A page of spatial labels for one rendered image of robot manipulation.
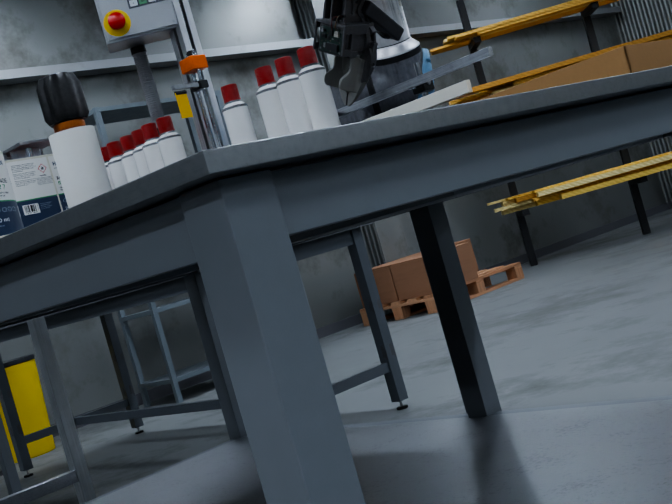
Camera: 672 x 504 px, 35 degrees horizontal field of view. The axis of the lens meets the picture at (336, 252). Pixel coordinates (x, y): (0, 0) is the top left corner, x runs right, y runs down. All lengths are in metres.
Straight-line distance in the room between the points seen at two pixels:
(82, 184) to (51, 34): 5.68
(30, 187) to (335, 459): 1.42
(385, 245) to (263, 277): 7.87
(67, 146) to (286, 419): 1.24
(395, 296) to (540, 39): 4.29
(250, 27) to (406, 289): 2.47
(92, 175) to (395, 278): 6.14
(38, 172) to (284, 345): 1.42
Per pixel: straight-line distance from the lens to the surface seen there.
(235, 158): 0.85
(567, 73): 1.45
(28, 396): 6.32
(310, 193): 0.94
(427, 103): 1.71
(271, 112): 2.00
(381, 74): 2.32
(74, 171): 2.03
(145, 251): 0.99
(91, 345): 7.27
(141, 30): 2.43
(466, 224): 9.84
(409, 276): 7.94
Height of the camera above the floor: 0.74
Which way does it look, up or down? 1 degrees down
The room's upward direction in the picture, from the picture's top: 16 degrees counter-clockwise
